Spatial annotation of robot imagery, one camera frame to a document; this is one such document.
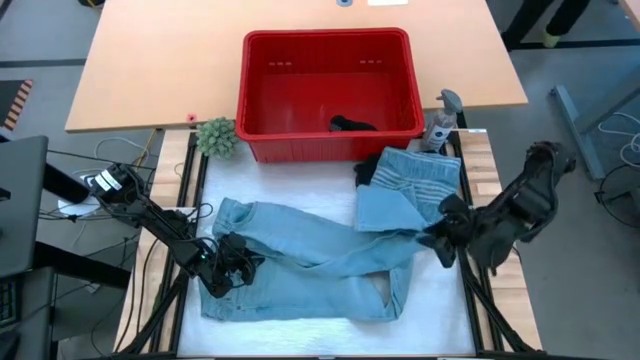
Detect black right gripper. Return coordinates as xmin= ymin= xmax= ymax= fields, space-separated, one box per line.
xmin=416 ymin=193 xmax=482 ymax=270

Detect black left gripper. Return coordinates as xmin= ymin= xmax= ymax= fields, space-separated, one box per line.
xmin=201 ymin=231 xmax=266 ymax=300

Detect light blue denim shirt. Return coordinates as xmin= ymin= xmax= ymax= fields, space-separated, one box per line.
xmin=199 ymin=184 xmax=442 ymax=323

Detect blue white striped shirt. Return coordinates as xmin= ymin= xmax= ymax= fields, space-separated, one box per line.
xmin=368 ymin=146 xmax=463 ymax=227

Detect dark blue denim jeans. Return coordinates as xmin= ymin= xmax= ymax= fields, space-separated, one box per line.
xmin=353 ymin=153 xmax=384 ymax=188

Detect red plastic laundry bin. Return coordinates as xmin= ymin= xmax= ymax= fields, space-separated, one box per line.
xmin=235 ymin=27 xmax=426 ymax=164

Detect white spray bottle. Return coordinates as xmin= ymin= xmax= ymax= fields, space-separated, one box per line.
xmin=421 ymin=88 xmax=464 ymax=153

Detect green potted plant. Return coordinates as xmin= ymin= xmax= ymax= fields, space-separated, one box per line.
xmin=194 ymin=117 xmax=239 ymax=159

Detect black garment with print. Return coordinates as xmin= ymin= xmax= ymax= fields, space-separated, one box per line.
xmin=328 ymin=114 xmax=379 ymax=133

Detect white round device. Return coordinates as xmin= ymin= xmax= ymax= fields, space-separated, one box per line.
xmin=56 ymin=172 xmax=109 ymax=217

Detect black round floor base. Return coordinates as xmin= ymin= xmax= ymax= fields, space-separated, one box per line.
xmin=593 ymin=163 xmax=640 ymax=229

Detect light wooden table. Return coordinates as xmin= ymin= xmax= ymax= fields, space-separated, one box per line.
xmin=64 ymin=0 xmax=530 ymax=134

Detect person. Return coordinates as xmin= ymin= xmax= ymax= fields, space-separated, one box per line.
xmin=500 ymin=0 xmax=592 ymax=51

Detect dark hazard-edged floor mat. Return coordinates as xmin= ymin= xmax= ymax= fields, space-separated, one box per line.
xmin=0 ymin=78 xmax=34 ymax=134

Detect black aluminium table frame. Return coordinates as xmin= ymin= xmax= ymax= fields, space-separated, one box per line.
xmin=114 ymin=129 xmax=546 ymax=360

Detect grey metal desk frame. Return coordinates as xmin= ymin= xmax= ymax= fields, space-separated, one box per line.
xmin=549 ymin=64 xmax=640 ymax=181

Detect white cable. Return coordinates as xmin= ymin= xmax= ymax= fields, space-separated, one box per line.
xmin=597 ymin=112 xmax=640 ymax=169
xmin=93 ymin=137 xmax=151 ymax=161

